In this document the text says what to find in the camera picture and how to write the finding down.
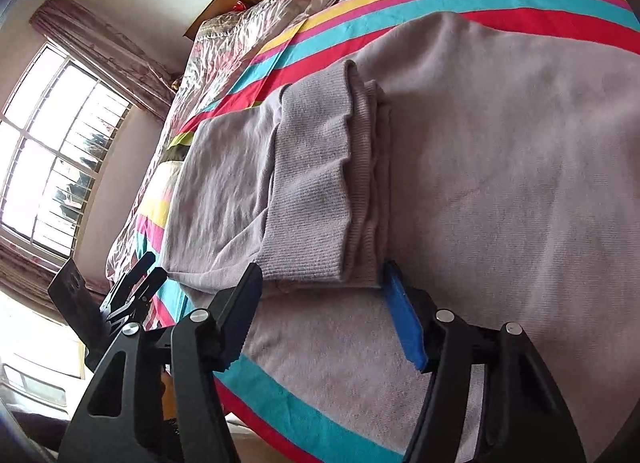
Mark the lilac sweatpants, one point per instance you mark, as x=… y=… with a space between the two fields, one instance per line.
x=499 y=171

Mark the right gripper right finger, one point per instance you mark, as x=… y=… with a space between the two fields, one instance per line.
x=523 y=415

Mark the floral satin quilt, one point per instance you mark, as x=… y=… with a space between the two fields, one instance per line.
x=222 y=50

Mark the floral red curtain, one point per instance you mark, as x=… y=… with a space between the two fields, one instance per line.
x=120 y=63

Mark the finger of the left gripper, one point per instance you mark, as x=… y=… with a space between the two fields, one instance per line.
x=128 y=284
x=137 y=306

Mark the rainbow striped blanket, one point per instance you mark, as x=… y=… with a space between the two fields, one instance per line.
x=350 y=8

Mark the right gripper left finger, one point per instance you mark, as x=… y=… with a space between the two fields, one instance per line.
x=120 y=417

